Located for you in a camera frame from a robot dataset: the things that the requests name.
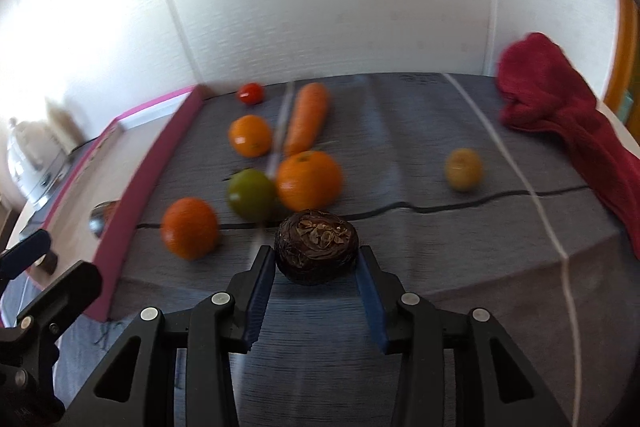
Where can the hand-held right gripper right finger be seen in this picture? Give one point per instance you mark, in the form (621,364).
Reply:
(372,304)

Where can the carrot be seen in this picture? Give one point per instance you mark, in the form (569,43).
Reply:
(307,117)

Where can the grey striped tablecloth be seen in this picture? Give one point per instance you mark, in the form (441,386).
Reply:
(400,147)

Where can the orange wooden door frame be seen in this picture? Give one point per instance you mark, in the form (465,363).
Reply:
(625,47)

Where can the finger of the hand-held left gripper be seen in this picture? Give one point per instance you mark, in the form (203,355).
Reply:
(27,249)
(65,289)

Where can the red towel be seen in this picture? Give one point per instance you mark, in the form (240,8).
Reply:
(545,92)

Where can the small yellow fruit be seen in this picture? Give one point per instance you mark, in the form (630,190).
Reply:
(464,169)

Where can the red tomato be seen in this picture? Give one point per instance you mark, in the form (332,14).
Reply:
(250,93)

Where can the large orange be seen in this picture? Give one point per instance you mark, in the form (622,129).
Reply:
(309,181)

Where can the white ceramic kettle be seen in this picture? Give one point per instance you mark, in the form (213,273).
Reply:
(35,157)

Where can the green tomato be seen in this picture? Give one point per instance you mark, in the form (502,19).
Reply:
(250,194)

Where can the pink shallow box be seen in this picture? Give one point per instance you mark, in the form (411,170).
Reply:
(145,177)

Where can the dark wrinkled passion fruit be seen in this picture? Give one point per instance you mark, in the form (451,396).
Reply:
(316,247)

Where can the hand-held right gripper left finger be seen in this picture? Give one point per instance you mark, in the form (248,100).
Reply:
(260,294)

